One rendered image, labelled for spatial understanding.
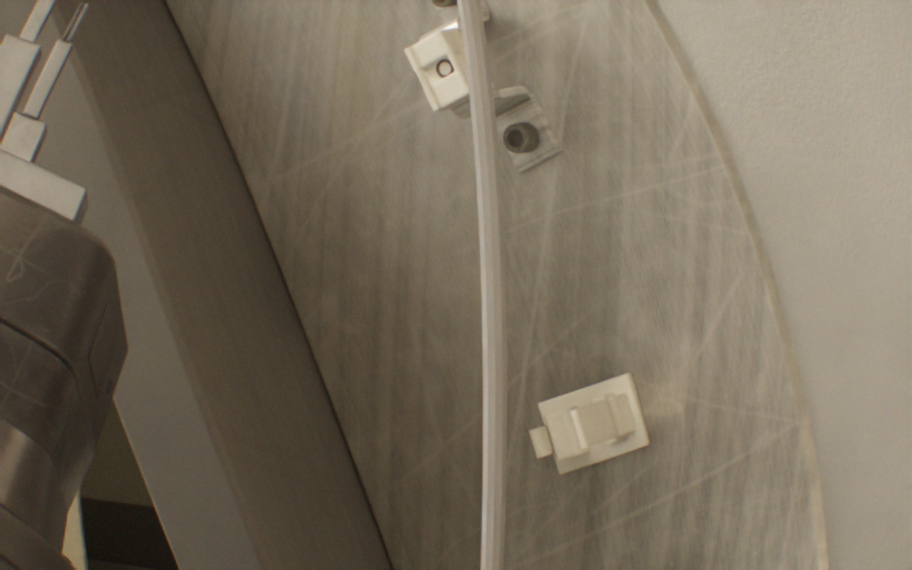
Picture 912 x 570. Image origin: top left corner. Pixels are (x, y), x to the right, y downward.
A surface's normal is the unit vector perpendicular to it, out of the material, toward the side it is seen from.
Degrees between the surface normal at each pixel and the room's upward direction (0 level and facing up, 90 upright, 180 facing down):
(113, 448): 90
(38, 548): 81
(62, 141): 90
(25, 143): 62
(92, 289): 89
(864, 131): 90
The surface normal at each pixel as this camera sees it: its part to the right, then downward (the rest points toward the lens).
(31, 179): 0.01, -0.32
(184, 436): -0.50, 0.12
